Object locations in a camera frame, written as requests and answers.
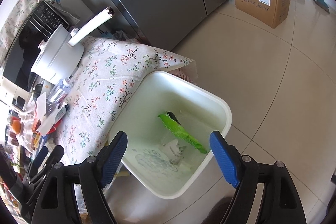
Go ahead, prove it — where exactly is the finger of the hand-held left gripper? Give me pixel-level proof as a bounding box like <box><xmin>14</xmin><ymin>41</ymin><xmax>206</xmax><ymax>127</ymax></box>
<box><xmin>24</xmin><ymin>145</ymin><xmax>65</xmax><ymax>189</ymax></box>
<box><xmin>26</xmin><ymin>146</ymin><xmax>50</xmax><ymax>180</ymax></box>

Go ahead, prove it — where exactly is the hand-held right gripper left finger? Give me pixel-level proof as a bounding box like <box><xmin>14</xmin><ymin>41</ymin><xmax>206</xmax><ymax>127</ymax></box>
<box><xmin>31</xmin><ymin>131</ymin><xmax>128</xmax><ymax>224</ymax></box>

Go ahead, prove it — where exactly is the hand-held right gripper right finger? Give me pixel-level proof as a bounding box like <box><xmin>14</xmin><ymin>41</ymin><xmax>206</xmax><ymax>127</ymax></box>
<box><xmin>209</xmin><ymin>131</ymin><xmax>306</xmax><ymax>224</ymax></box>

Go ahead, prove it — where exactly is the white plastic trash bin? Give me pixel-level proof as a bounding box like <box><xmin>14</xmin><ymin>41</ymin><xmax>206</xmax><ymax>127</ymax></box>
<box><xmin>106</xmin><ymin>70</ymin><xmax>233</xmax><ymax>199</ymax></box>

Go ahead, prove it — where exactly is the clear printed plastic wrapper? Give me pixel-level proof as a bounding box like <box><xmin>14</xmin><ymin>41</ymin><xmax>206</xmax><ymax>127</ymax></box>
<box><xmin>134</xmin><ymin>149</ymin><xmax>179</xmax><ymax>174</ymax></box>

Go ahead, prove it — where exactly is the green snack packet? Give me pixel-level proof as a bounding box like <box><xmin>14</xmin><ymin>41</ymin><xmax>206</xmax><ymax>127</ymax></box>
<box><xmin>157</xmin><ymin>113</ymin><xmax>208</xmax><ymax>154</ymax></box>

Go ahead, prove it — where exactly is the clear plastic water bottle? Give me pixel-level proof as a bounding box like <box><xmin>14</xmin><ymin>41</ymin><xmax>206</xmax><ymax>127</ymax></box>
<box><xmin>47</xmin><ymin>77</ymin><xmax>72</xmax><ymax>106</ymax></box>

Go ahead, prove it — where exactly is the floral tablecloth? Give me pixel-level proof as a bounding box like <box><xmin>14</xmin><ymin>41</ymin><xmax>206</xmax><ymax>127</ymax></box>
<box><xmin>52</xmin><ymin>36</ymin><xmax>196</xmax><ymax>165</ymax></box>

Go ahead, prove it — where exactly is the pink cloth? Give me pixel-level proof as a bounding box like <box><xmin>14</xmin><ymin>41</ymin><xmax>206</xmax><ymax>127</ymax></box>
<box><xmin>171</xmin><ymin>68</ymin><xmax>197</xmax><ymax>85</ymax></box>

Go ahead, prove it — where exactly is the white electric pot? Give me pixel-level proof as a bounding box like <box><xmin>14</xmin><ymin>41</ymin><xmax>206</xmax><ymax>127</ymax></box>
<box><xmin>30</xmin><ymin>7</ymin><xmax>115</xmax><ymax>84</ymax></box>

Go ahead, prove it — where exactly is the black microwave oven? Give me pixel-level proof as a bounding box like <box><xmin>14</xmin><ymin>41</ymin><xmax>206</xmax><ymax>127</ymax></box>
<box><xmin>1</xmin><ymin>0</ymin><xmax>79</xmax><ymax>90</ymax></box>

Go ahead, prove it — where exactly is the clear plastic bag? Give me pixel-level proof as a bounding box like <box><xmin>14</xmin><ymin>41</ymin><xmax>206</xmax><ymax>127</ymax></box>
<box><xmin>112</xmin><ymin>30</ymin><xmax>132</xmax><ymax>41</ymax></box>

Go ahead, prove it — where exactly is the floral microwave cover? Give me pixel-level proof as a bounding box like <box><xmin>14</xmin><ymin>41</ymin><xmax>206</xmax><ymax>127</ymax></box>
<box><xmin>0</xmin><ymin>0</ymin><xmax>53</xmax><ymax>62</ymax></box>

